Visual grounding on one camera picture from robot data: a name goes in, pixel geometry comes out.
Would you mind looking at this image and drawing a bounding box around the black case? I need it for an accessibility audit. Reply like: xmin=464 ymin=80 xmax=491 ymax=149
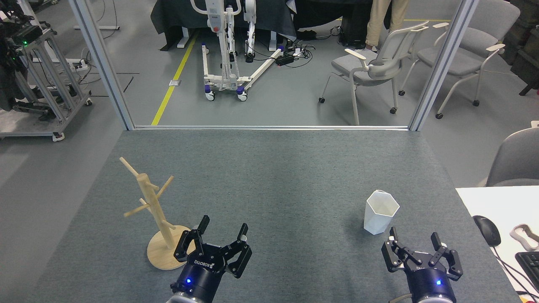
xmin=339 ymin=12 xmax=374 ymax=49

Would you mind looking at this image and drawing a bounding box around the white hexagonal cup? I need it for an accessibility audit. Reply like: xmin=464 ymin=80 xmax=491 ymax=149
xmin=364 ymin=190 xmax=400 ymax=235

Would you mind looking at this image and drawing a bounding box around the black keyboard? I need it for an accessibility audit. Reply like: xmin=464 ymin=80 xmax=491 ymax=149
xmin=515 ymin=251 xmax=539 ymax=292

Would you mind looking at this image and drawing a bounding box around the black computer mouse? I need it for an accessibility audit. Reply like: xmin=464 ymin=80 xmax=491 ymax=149
xmin=472 ymin=215 xmax=502 ymax=247

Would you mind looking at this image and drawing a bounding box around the black equipment on trolley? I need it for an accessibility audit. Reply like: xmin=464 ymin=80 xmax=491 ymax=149
xmin=0 ymin=0 xmax=43 ymax=112

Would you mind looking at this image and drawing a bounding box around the aluminium frame trolley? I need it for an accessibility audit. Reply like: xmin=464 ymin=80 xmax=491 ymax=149
xmin=0 ymin=26 xmax=93 ymax=142

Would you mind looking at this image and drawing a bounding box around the white desk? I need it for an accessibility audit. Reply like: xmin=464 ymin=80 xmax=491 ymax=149
xmin=456 ymin=186 xmax=539 ymax=303

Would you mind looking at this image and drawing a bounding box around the silver table post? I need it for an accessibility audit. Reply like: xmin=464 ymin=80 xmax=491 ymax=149
xmin=408 ymin=0 xmax=480 ymax=132
xmin=68 ymin=0 xmax=135 ymax=131

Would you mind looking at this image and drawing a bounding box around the silver table edge rail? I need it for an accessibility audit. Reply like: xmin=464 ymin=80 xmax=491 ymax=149
xmin=134 ymin=125 xmax=410 ymax=131

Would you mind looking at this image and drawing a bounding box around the grey padded chair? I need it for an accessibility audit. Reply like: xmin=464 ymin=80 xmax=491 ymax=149
xmin=398 ymin=0 xmax=521 ymax=120

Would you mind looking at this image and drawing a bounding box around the white stand on wheels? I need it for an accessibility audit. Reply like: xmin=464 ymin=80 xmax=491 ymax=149
xmin=189 ymin=0 xmax=287 ymax=102

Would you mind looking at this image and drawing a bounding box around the black cloth covered table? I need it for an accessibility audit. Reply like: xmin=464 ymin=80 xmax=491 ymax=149
xmin=150 ymin=0 xmax=298 ymax=51

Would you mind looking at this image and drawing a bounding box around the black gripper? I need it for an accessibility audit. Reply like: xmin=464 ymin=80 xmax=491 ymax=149
xmin=382 ymin=226 xmax=464 ymax=300
xmin=174 ymin=215 xmax=253 ymax=303

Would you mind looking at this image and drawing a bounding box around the grey mesh-back chair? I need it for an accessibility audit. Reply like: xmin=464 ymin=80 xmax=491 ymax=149
xmin=319 ymin=20 xmax=430 ymax=126

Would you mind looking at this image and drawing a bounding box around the grey and white handheld device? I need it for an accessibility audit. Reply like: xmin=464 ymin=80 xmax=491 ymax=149
xmin=510 ymin=224 xmax=539 ymax=252

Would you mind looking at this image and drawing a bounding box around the grey chair back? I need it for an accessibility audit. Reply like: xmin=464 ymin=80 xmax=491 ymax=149
xmin=486 ymin=128 xmax=539 ymax=187

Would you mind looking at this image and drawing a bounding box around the wooden cup rack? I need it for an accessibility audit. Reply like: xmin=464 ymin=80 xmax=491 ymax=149
xmin=119 ymin=157 xmax=197 ymax=270

